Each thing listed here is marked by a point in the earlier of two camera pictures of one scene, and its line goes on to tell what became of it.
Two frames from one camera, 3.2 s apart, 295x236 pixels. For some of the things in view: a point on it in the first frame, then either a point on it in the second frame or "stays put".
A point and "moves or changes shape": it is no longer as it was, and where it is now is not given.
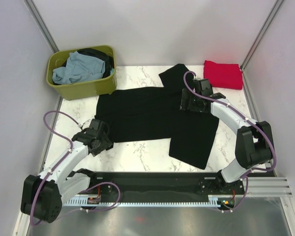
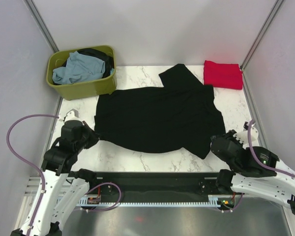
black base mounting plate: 166,185 stays put
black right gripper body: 193,103 → 230,135
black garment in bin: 100,55 stays put
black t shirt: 154,114 moves or changes shape
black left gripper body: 103,143 → 88,139
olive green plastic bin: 81,89 stays put
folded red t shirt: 223,75 stays put
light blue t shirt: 78,67 stays put
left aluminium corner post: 41,23 stays put
